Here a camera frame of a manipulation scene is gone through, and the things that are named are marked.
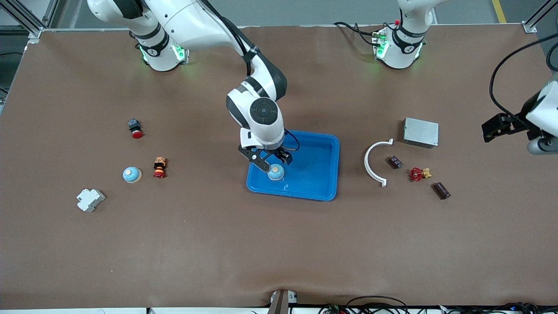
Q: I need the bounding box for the white curved plastic clamp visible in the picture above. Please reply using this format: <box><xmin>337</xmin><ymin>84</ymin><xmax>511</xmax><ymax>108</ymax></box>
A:
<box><xmin>364</xmin><ymin>138</ymin><xmax>394</xmax><ymax>188</ymax></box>

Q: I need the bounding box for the black base cable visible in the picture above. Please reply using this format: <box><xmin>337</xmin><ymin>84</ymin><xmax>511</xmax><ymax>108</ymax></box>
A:
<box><xmin>333</xmin><ymin>21</ymin><xmax>376</xmax><ymax>46</ymax></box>

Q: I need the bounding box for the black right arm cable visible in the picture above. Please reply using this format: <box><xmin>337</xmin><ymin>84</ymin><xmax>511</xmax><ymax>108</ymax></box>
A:
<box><xmin>283</xmin><ymin>129</ymin><xmax>301</xmax><ymax>152</ymax></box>

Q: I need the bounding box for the brown table cover sheet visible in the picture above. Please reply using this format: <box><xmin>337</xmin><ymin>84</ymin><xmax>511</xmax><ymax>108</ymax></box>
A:
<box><xmin>0</xmin><ymin>24</ymin><xmax>558</xmax><ymax>309</ymax></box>

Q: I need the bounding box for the aluminium frame post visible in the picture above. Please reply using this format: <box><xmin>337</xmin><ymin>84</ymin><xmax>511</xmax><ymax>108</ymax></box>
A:
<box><xmin>0</xmin><ymin>0</ymin><xmax>59</xmax><ymax>40</ymax></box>
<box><xmin>523</xmin><ymin>0</ymin><xmax>558</xmax><ymax>33</ymax></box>

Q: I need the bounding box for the bundle of coloured cables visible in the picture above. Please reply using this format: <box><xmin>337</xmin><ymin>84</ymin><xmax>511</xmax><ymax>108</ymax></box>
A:
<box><xmin>436</xmin><ymin>302</ymin><xmax>558</xmax><ymax>314</ymax></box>

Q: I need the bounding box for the black looped cable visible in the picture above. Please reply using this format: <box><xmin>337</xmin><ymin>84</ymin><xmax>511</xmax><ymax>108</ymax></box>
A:
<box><xmin>347</xmin><ymin>295</ymin><xmax>409</xmax><ymax>314</ymax></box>

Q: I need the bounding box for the silver metal box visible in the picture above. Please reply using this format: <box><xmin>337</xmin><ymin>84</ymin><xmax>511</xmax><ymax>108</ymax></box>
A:
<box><xmin>402</xmin><ymin>117</ymin><xmax>439</xmax><ymax>148</ymax></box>

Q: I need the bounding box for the white circuit breaker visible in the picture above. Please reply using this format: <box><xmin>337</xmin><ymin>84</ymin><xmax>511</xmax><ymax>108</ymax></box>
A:
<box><xmin>76</xmin><ymin>188</ymin><xmax>106</xmax><ymax>213</ymax></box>

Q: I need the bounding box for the metal bracket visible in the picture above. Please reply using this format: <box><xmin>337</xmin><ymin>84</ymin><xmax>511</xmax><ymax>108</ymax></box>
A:
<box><xmin>268</xmin><ymin>290</ymin><xmax>299</xmax><ymax>314</ymax></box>

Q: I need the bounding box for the blue plastic tray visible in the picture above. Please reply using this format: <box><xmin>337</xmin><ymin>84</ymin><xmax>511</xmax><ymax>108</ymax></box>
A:
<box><xmin>246</xmin><ymin>127</ymin><xmax>340</xmax><ymax>202</ymax></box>

